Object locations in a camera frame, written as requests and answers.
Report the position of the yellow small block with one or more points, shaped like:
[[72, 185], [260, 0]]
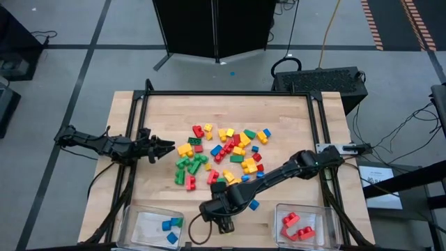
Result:
[[230, 132], [208, 167], [209, 136]]

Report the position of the yellow four-stud small brick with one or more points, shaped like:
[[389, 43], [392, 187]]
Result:
[[208, 127]]

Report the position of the dark green small brick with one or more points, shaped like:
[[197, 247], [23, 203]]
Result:
[[194, 141]]

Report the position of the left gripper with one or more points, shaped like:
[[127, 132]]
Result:
[[137, 150]]

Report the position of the silver mounting bracket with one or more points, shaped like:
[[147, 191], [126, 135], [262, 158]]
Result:
[[325, 148]]

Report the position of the green two-stud large block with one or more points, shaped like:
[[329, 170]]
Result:
[[180, 177], [182, 162], [200, 158], [194, 167]]

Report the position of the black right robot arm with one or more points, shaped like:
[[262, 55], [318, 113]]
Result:
[[278, 172]]

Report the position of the black equipment post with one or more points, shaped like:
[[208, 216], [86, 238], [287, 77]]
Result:
[[439, 104]]

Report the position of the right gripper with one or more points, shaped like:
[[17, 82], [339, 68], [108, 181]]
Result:
[[216, 207]]

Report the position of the clear plastic bin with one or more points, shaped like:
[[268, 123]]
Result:
[[146, 240], [324, 226]]

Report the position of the black folding partition screen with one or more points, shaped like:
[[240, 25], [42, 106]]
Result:
[[195, 28]]

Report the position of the yellow one-stud block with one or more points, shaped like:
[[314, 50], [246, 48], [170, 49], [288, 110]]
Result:
[[262, 137], [238, 151], [222, 134]]

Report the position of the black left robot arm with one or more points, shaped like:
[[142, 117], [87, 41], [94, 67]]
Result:
[[90, 143]]

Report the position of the black floor box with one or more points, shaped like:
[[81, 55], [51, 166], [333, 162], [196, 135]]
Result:
[[7, 111]]

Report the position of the red small block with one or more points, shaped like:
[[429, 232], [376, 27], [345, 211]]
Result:
[[256, 157], [198, 148], [260, 167]]

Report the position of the blue small block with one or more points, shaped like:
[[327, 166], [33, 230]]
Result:
[[172, 237], [267, 132], [255, 148], [245, 178], [174, 221], [260, 174], [166, 225], [254, 204]]

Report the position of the black perforated computer case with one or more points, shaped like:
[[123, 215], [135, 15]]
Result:
[[320, 82]]

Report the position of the yellow two-stud large block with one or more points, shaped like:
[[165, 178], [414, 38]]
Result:
[[235, 181], [249, 165], [228, 176], [185, 150], [244, 139]]

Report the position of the white printed paper sheet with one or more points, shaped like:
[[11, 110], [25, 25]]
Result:
[[380, 186]]

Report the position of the black equipment cart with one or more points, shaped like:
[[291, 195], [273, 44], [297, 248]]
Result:
[[17, 42]]

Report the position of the grey side table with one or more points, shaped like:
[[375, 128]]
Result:
[[414, 202]]

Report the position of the black diagonal beam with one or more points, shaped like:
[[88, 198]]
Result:
[[404, 181]]

